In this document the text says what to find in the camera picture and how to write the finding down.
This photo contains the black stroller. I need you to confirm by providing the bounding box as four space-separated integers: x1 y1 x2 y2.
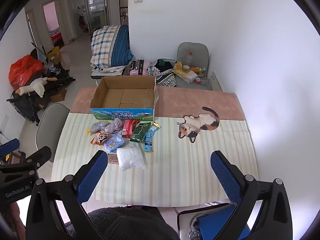
6 42 75 125

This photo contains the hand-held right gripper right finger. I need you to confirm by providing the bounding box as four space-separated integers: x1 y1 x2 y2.
210 150 293 240

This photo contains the yellow plastic bag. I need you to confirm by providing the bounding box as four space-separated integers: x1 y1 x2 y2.
174 61 187 75

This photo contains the silver glitter packet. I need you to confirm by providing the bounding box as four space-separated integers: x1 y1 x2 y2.
86 120 112 135

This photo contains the person's left forearm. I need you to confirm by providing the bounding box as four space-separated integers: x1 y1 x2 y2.
6 201 27 233

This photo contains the black and white patterned bag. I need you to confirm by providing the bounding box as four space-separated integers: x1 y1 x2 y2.
146 58 177 87

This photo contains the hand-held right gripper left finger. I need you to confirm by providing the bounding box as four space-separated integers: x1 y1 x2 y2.
26 150 108 240

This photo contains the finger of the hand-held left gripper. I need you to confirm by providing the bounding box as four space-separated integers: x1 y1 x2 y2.
24 146 52 170
0 139 20 157

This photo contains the blue tissue pack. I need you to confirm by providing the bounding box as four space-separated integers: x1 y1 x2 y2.
103 133 125 153

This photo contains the white wrapped pack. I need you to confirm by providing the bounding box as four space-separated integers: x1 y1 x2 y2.
184 70 198 83

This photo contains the white leaning board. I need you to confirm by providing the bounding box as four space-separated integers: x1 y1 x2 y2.
209 71 223 92

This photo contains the printed cardboard box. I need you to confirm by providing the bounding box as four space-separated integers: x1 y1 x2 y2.
90 76 157 121

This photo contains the red snack packet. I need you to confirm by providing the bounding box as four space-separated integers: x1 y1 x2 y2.
122 119 139 138

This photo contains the yellow paper bag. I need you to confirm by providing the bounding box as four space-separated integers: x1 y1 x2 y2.
47 46 62 64

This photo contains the grey chair back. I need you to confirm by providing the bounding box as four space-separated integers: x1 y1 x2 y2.
36 103 70 162

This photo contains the green packet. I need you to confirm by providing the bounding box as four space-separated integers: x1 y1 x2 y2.
129 121 152 143

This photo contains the purple sock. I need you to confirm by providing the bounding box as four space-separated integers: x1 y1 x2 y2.
104 118 124 135

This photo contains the dark fuzzy clothing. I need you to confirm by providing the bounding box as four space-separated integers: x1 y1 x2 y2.
67 206 179 240

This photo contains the orange plastic bag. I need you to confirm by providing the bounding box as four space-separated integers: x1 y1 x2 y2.
9 56 44 87

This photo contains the white powder bag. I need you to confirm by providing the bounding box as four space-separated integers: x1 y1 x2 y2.
116 146 146 171

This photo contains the light blue stick packet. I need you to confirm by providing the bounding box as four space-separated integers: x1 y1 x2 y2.
144 121 161 153

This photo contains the grey cushioned chair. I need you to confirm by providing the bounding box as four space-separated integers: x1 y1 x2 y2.
175 42 213 90

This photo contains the white goose plush toy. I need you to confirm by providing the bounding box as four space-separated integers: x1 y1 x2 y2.
15 77 48 97

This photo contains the plaid bedding bundle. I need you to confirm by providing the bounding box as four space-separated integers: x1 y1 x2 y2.
90 25 134 68

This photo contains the small brown cardboard box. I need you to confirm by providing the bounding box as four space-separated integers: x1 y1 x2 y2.
50 87 68 103

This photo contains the clear plastic bottle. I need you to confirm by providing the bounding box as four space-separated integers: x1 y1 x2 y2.
184 52 195 68

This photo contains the cat-shaped mat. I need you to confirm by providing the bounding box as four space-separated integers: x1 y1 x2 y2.
177 107 220 143

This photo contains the orange cartoon snack packet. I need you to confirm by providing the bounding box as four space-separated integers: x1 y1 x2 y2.
90 132 110 146

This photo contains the pink suitcase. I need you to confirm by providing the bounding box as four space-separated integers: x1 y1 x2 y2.
129 59 152 76

